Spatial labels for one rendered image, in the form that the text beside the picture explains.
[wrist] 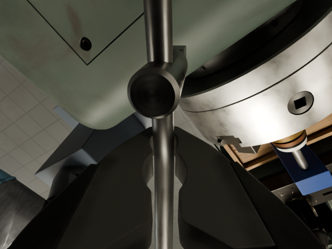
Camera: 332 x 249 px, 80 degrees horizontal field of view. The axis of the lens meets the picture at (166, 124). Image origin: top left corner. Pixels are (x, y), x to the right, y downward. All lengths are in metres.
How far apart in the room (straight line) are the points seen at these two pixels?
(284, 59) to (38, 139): 2.21
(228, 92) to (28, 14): 0.25
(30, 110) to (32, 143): 0.39
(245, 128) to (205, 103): 0.07
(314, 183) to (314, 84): 0.37
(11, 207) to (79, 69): 0.31
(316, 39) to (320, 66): 0.03
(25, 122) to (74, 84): 1.99
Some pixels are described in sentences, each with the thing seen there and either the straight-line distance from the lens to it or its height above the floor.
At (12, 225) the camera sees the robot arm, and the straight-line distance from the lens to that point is 0.50.
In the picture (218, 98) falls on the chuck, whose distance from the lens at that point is 0.30.
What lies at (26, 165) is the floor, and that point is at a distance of 2.66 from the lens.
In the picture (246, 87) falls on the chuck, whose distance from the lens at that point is 0.29.
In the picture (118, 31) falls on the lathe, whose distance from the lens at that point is 0.25.
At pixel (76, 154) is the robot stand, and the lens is 0.58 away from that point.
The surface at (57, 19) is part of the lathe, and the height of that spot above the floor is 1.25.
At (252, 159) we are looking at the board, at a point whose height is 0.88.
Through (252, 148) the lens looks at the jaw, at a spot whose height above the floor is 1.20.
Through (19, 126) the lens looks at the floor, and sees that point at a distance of 2.34.
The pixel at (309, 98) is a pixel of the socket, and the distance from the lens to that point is 0.33.
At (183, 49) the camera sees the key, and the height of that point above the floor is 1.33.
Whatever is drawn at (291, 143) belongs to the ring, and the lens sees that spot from 0.52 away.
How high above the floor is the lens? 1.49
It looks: 58 degrees down
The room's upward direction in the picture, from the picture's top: 172 degrees counter-clockwise
